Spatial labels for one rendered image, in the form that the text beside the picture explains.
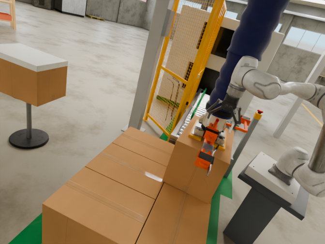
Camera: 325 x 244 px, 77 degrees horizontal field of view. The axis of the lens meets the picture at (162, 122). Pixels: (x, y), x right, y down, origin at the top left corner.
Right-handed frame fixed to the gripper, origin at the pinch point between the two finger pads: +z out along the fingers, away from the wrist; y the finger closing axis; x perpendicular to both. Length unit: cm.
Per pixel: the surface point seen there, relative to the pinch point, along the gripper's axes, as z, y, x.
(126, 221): 67, 29, 34
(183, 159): 39.1, 12.6, -11.7
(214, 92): -9.1, 9.6, -36.2
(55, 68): 25, 160, -45
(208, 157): 11.3, -0.3, 18.3
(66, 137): 122, 162, -71
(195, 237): 67, -13, 22
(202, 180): 49, -7, -11
